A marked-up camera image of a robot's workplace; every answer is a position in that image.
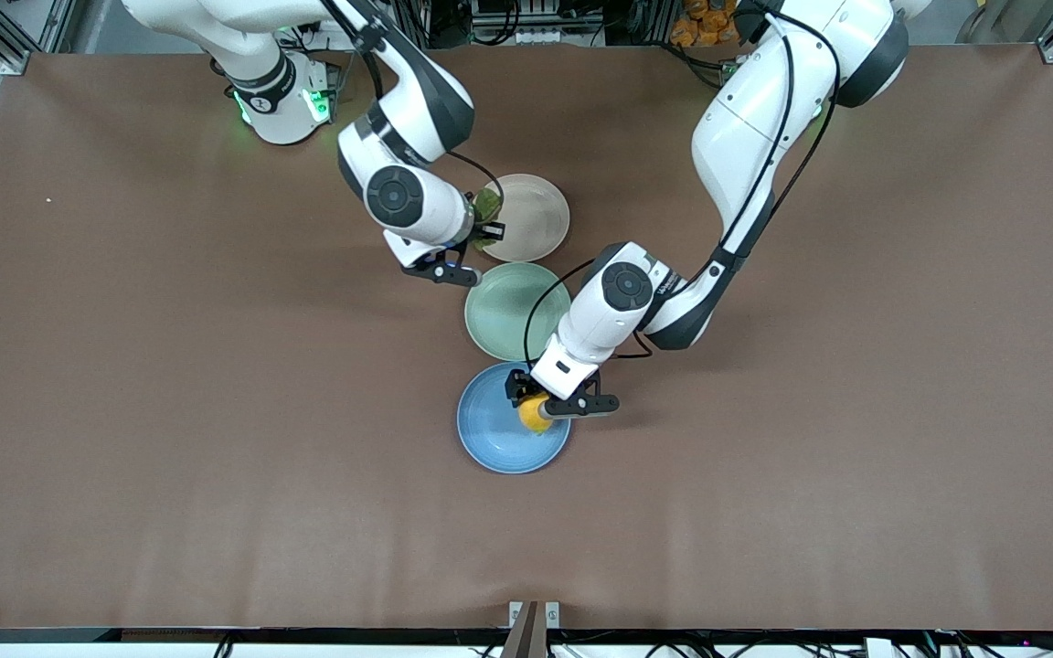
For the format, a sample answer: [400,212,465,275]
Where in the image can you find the metal mount bracket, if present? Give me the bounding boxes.
[508,600,561,658]

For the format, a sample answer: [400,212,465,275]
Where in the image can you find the brown table cover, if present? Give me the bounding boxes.
[0,46,1053,631]

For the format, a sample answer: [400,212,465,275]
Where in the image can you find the pale green plate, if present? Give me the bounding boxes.
[464,262,573,362]

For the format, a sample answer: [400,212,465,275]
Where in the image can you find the cream white plate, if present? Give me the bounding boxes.
[474,174,571,263]

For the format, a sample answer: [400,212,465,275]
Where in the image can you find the yellow lemon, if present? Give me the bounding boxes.
[518,394,553,434]

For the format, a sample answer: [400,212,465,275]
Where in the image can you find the blue plate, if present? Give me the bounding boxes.
[457,362,572,475]

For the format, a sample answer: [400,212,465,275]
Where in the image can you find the orange objects pile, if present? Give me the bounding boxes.
[670,0,742,48]

